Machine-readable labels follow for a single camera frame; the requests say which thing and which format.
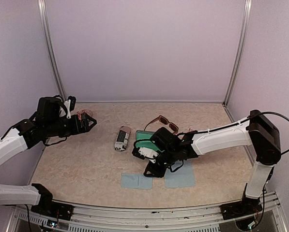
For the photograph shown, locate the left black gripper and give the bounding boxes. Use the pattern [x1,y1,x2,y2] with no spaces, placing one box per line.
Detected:
[45,112,97,137]

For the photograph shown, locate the brown sunglasses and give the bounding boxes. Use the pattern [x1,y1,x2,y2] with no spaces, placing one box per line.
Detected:
[144,115,179,134]

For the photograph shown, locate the left aluminium corner post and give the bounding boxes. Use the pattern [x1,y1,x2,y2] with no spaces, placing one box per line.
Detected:
[37,0,67,101]

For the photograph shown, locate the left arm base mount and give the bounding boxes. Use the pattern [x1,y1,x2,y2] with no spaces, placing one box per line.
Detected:
[31,183,74,221]

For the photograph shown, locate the aluminium front rail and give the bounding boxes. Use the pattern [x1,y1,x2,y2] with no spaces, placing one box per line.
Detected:
[6,193,288,232]

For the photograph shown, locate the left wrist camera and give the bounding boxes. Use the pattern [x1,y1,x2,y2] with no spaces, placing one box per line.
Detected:
[65,96,76,111]

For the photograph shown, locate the blue-grey hard glasses case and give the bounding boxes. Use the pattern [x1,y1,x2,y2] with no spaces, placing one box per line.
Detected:
[136,130,161,152]

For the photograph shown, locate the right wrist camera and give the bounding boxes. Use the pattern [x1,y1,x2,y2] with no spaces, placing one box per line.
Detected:
[132,147,159,163]

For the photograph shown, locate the aluminium corner post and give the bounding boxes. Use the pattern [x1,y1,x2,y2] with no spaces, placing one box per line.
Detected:
[37,0,67,101]
[223,0,252,107]

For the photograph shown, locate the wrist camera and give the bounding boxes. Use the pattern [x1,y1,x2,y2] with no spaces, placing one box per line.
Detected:
[65,96,76,111]
[132,147,159,163]

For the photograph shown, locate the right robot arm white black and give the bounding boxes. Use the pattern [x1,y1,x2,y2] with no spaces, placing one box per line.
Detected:
[138,110,282,215]

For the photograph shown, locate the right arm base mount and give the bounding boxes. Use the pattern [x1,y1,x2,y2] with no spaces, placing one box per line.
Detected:
[220,184,264,220]

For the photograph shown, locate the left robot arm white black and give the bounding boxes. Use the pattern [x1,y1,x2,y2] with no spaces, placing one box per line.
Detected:
[0,95,97,215]

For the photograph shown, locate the red white patterned bowl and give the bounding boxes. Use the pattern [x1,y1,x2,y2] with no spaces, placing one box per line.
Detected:
[77,109,93,117]

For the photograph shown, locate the right aluminium corner post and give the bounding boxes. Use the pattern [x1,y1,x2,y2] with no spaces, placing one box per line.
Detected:
[223,0,252,107]

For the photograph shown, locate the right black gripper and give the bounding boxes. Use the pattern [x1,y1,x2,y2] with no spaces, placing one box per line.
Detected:
[143,147,178,178]

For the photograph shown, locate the newspaper print glasses case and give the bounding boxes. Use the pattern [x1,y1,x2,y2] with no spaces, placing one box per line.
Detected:
[114,126,131,152]

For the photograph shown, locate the blue cleaning cloth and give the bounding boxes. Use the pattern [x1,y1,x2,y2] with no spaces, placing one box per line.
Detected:
[164,160,196,189]
[121,173,152,190]

